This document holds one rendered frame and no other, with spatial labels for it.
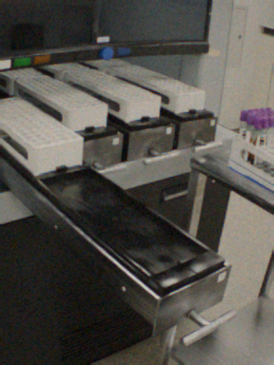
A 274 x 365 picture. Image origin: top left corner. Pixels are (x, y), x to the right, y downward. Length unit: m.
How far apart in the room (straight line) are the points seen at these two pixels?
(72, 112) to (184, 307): 0.52
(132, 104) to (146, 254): 0.50
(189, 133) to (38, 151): 0.49
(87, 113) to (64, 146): 0.20
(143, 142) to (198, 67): 0.31
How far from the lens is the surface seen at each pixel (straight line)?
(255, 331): 1.37
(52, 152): 0.84
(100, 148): 1.03
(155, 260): 0.66
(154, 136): 1.12
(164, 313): 0.62
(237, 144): 0.91
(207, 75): 1.32
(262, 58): 3.35
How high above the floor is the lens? 1.19
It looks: 27 degrees down
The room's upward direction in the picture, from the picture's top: 6 degrees clockwise
